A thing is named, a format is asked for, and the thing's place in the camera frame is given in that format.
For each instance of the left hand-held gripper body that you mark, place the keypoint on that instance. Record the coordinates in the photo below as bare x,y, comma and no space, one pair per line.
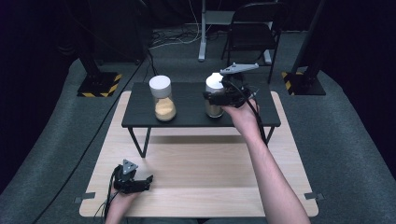
126,175

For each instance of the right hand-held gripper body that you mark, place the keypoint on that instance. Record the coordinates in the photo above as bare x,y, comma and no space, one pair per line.
235,91

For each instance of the spout-lid jar with brown powder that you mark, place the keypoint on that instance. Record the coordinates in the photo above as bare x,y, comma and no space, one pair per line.
214,84

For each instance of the black shelf with metal legs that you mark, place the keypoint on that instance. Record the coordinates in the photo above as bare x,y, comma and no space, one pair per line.
186,99

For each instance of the wide jar with yellow powder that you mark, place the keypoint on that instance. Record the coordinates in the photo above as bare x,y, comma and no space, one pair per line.
163,102

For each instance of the person's left hand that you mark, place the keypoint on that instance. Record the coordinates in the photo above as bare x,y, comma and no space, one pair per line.
123,202

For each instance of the person's right hand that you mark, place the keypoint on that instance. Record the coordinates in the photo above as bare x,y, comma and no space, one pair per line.
244,116

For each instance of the black folding chair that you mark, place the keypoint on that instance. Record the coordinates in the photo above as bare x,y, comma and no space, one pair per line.
252,37

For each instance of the black stand with striped base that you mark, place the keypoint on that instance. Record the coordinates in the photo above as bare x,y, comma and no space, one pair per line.
303,82
99,84

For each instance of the grey table bracket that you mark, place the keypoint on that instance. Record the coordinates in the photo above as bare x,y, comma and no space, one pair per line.
84,197
313,196

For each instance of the white desk frame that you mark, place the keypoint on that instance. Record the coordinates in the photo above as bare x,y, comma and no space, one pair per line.
202,40

